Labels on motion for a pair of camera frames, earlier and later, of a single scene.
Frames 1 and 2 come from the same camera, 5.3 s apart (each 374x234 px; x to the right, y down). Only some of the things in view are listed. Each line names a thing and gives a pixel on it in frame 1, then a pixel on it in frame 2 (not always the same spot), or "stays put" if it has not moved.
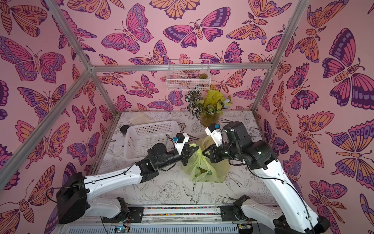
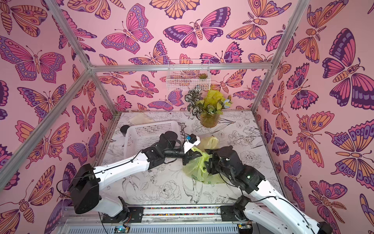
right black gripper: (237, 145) to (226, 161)
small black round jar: (123, 128) stays put
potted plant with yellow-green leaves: (208, 107) stays put
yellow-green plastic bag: (201, 168) stays put
